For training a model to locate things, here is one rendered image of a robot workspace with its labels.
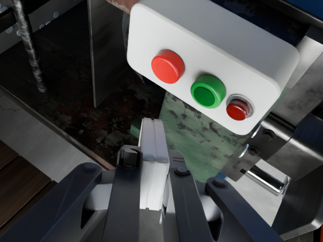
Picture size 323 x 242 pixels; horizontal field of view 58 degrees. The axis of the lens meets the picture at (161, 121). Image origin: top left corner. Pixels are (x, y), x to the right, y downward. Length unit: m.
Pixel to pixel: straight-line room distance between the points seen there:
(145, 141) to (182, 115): 0.32
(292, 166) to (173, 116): 0.23
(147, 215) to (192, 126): 3.40
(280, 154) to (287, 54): 0.32
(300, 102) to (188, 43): 0.30
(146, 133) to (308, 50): 0.17
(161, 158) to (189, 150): 0.40
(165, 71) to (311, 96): 0.29
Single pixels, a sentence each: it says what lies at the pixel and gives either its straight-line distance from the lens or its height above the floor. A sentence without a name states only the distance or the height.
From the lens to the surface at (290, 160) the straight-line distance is 0.55.
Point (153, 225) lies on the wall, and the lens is 3.84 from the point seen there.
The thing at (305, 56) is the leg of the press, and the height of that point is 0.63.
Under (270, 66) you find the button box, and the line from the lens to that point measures 0.23.
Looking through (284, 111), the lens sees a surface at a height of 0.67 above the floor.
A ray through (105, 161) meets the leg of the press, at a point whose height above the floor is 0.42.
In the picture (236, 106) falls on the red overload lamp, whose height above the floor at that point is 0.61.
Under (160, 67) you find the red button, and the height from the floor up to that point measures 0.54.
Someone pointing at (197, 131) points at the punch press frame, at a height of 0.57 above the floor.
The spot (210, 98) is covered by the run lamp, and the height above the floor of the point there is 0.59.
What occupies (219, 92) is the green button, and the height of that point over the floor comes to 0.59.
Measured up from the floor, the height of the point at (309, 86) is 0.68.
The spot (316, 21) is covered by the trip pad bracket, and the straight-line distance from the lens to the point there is 0.30.
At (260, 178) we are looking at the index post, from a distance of 0.71.
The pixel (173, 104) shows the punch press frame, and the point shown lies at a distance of 0.48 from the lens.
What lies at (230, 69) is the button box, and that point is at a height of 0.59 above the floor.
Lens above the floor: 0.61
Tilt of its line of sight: 11 degrees down
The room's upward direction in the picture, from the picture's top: 123 degrees clockwise
